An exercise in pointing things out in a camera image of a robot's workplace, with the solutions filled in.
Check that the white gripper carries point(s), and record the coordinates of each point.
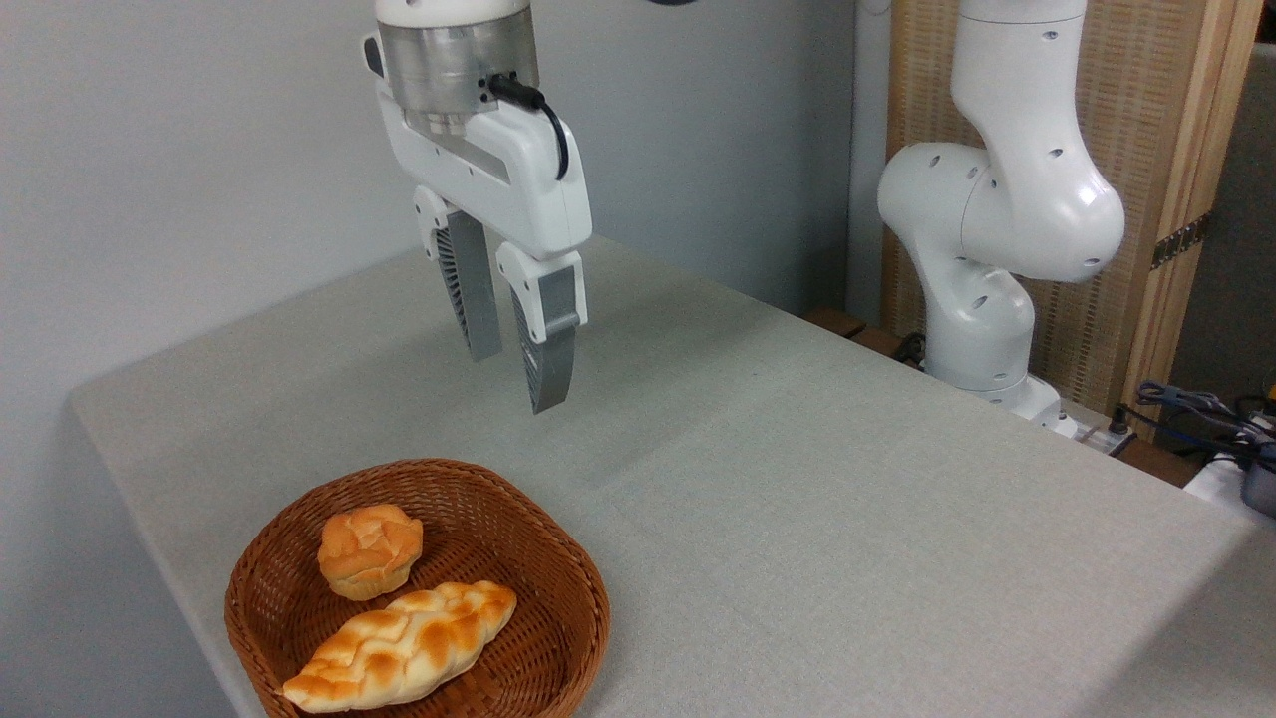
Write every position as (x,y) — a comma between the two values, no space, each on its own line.
(538,189)

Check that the long braided bread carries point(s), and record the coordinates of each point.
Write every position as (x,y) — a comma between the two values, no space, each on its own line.
(409,643)

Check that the round bread roll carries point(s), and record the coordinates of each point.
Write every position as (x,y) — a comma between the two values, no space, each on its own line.
(369,550)

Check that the brown wicker basket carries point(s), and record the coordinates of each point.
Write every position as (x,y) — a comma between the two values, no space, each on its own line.
(538,598)

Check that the silver metal wrist flange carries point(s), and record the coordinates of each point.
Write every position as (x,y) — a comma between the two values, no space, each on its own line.
(439,65)

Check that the grey tablecloth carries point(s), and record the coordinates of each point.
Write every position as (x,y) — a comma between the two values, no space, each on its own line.
(797,449)

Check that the black plug connector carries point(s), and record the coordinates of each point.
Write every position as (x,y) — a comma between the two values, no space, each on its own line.
(1118,434)

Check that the dark metal screen hinge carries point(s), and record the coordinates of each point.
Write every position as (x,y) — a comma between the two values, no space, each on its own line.
(1181,241)

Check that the white box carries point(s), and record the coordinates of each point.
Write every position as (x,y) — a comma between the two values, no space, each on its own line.
(1216,484)

